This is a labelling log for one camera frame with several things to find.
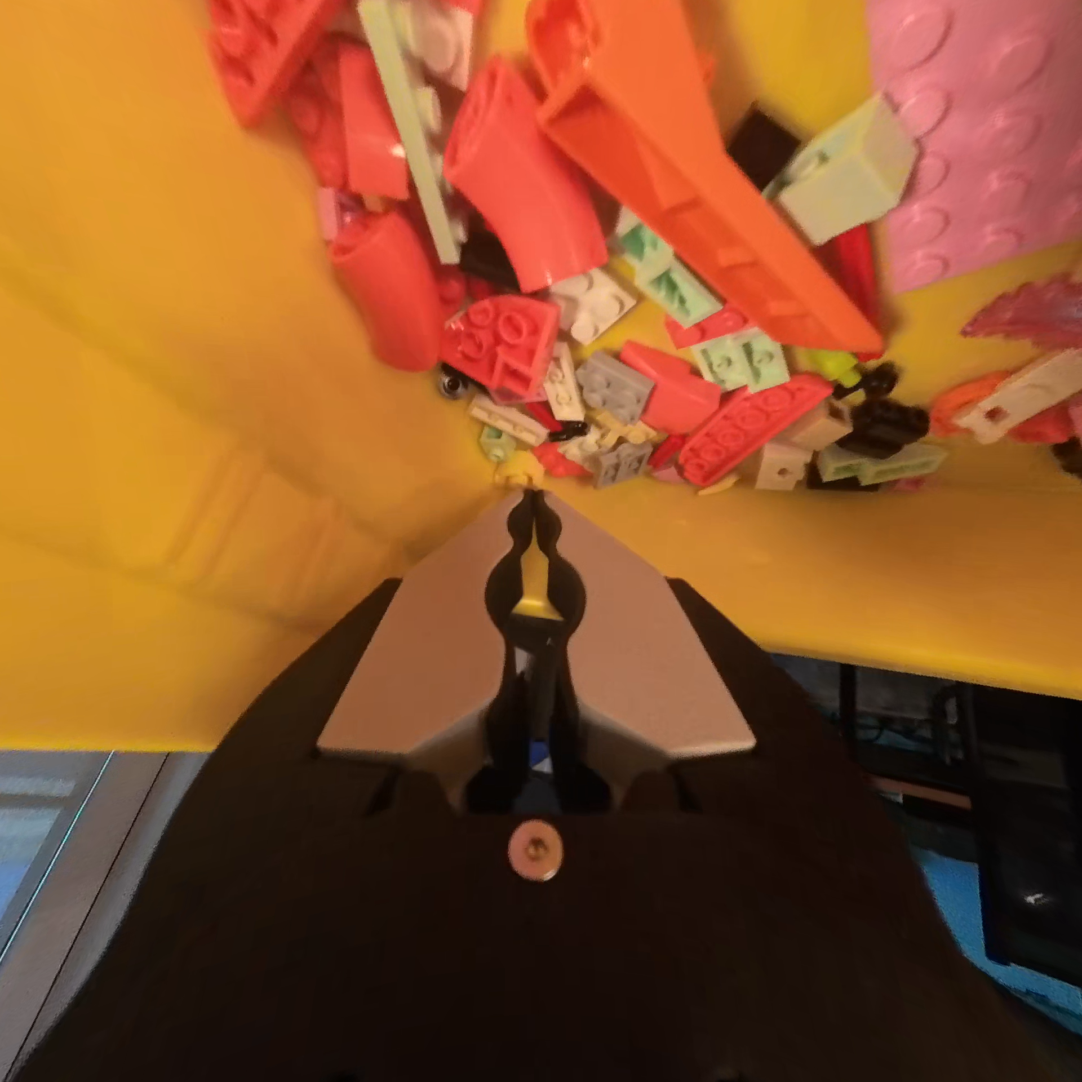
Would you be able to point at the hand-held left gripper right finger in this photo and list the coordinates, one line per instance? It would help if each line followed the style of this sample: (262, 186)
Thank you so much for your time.
(651, 659)

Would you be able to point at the yellow plastic tray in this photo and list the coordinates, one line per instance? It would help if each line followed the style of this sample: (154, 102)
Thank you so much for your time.
(169, 338)

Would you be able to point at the small pale yellow toy piece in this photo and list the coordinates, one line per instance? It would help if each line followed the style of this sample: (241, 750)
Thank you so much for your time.
(517, 475)

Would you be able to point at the dark metal table frame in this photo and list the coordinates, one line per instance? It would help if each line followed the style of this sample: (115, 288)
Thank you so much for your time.
(997, 761)

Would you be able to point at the white long toy brick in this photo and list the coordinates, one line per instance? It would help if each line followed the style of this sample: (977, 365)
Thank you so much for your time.
(1019, 396)

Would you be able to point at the pink studded baseplate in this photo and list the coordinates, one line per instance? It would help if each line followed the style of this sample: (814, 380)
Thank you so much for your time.
(980, 144)

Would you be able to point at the heap of toy bricks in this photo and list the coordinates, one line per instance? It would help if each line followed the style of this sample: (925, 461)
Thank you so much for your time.
(507, 169)

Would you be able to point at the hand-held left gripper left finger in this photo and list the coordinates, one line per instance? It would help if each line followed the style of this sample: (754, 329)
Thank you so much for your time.
(414, 659)

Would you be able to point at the translucent pink flame piece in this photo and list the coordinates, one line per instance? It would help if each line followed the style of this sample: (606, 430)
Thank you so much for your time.
(1027, 311)

